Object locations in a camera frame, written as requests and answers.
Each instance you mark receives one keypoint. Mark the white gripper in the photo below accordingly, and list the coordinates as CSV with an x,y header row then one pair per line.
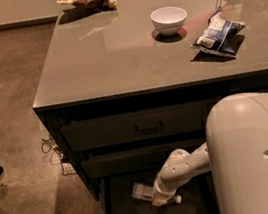
x,y
162,190

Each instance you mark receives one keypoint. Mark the clear plastic water bottle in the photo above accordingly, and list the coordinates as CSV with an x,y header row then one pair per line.
x,y
144,192

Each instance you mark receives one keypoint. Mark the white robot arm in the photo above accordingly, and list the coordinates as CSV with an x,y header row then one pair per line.
x,y
235,152

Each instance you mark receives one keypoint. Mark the open bottom left drawer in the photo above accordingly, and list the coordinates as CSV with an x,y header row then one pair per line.
x,y
198,196

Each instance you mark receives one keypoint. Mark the dark middle left drawer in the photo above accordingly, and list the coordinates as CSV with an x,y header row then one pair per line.
x,y
134,160

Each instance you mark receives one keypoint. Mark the dark drawer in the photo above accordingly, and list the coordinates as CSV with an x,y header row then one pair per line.
x,y
134,160
135,126

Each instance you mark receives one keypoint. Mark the dark top left drawer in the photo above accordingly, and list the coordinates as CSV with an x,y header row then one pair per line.
x,y
135,126

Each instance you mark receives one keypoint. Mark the blue white snack bag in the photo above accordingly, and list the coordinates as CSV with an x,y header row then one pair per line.
x,y
215,38

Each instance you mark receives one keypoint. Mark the white ceramic bowl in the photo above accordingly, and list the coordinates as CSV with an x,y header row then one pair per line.
x,y
168,20

